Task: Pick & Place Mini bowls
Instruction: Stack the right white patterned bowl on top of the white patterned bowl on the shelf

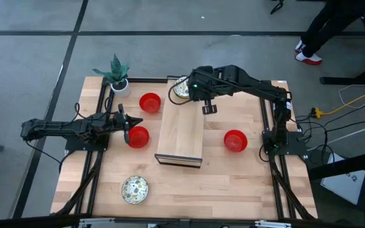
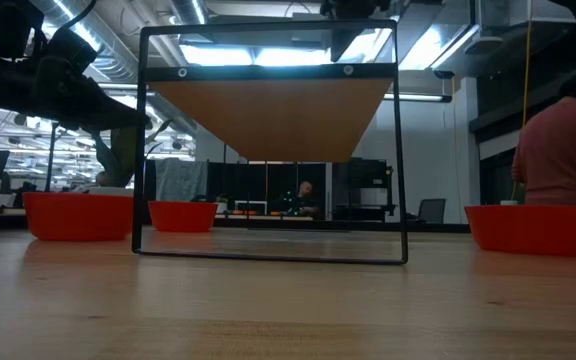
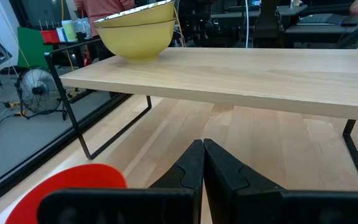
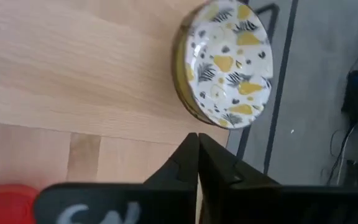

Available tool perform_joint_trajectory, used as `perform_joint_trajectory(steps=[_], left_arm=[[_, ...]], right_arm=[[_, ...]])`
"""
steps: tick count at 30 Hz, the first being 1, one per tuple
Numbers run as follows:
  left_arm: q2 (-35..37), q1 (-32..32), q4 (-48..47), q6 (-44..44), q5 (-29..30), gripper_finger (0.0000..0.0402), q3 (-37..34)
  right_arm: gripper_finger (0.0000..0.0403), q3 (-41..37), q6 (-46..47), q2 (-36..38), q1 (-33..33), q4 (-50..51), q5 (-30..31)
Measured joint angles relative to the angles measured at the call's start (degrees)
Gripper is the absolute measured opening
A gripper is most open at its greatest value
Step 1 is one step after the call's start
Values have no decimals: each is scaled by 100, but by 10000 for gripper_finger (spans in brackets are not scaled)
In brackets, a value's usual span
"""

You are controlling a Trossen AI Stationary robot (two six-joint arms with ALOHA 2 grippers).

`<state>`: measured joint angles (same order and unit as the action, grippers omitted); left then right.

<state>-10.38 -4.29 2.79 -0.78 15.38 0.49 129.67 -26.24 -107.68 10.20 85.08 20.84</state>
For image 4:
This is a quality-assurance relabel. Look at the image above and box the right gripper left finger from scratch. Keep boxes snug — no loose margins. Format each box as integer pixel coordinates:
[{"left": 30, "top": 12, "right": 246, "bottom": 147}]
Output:
[{"left": 34, "top": 132, "right": 200, "bottom": 224}]

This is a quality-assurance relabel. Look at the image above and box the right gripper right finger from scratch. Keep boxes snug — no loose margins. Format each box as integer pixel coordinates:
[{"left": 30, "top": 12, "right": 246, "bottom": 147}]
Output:
[{"left": 199, "top": 133, "right": 358, "bottom": 224}]

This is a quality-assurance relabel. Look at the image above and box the yellow patterned mini bowl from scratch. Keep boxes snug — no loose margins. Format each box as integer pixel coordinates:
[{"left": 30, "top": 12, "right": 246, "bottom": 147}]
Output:
[{"left": 172, "top": 0, "right": 275, "bottom": 130}]

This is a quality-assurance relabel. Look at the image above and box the red plastic mini bowl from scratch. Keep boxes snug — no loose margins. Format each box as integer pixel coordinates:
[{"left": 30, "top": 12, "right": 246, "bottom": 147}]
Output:
[{"left": 0, "top": 183, "right": 42, "bottom": 224}]

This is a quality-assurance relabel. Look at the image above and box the black-framed wooden shelf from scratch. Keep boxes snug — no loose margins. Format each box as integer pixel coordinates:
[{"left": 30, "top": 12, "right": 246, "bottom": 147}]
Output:
[{"left": 0, "top": 0, "right": 281, "bottom": 153}]

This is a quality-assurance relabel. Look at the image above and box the black floor cable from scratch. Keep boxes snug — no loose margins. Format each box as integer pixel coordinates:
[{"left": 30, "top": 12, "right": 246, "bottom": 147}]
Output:
[{"left": 326, "top": 121, "right": 358, "bottom": 186}]

